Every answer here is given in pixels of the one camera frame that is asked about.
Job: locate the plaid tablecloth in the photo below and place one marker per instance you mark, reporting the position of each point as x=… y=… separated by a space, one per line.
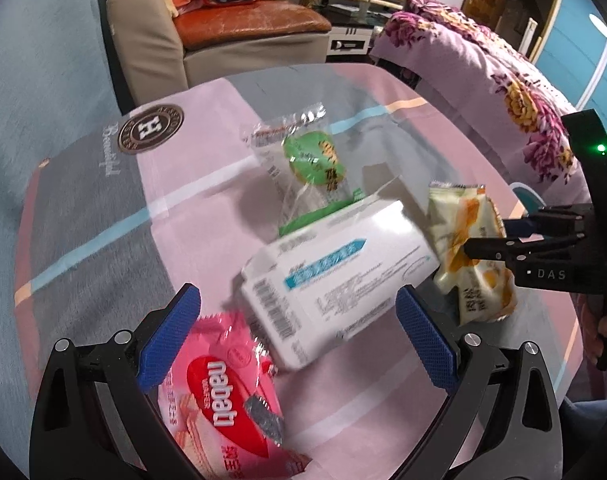
x=107 y=236

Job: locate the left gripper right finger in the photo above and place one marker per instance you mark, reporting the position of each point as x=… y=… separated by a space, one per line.
x=499 y=419

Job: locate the teal trash bin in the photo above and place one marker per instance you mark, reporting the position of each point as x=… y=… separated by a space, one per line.
x=530 y=199

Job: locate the pink nabati wafer wrapper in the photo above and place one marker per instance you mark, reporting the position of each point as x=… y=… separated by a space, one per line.
x=219 y=402

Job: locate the black tv stand shelf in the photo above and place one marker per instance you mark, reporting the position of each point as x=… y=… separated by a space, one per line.
x=355 y=26

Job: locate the floral pink bed blanket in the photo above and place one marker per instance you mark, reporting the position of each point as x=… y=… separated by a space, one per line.
x=499 y=100

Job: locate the beige armchair orange cushion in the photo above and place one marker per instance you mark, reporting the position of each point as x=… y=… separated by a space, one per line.
x=160 y=55

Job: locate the green candy clear wrapper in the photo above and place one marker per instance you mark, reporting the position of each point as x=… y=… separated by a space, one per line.
x=300 y=155

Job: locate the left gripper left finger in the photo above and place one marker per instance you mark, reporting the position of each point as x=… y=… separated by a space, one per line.
x=70 y=436

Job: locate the person's right hand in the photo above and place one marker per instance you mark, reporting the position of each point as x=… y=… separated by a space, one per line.
x=593 y=330

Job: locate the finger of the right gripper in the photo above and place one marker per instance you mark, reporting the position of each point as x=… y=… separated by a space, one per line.
x=496 y=248
x=554 y=225

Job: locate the white medicine box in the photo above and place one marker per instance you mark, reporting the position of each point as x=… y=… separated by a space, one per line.
x=318 y=287

